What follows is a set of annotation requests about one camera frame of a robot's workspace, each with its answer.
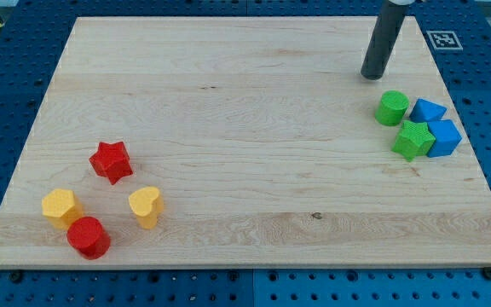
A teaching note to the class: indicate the white fiducial marker tag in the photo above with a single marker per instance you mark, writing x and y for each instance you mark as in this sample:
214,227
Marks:
444,40

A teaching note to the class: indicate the green cylinder block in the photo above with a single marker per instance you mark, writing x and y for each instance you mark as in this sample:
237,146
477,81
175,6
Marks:
391,108

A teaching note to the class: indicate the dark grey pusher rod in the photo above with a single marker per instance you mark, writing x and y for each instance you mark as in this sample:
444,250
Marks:
385,33

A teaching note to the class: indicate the yellow hexagon block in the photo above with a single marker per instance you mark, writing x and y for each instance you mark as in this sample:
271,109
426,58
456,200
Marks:
61,207

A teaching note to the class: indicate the yellow heart block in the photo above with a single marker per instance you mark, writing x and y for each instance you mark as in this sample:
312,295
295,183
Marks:
146,204

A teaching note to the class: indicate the green star block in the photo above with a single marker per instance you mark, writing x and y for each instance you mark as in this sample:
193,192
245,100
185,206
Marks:
413,139

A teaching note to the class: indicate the blue triangle block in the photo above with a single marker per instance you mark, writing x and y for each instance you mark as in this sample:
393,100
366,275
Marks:
426,111

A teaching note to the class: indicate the blue cube block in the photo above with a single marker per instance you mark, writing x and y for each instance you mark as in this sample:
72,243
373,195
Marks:
447,138

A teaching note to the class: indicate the light wooden board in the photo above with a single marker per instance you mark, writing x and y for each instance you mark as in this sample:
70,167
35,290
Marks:
261,137

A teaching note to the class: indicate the red cylinder block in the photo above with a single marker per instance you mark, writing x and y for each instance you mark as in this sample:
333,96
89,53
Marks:
88,237

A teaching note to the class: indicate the red star block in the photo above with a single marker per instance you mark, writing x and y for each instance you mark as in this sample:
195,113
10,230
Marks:
111,160

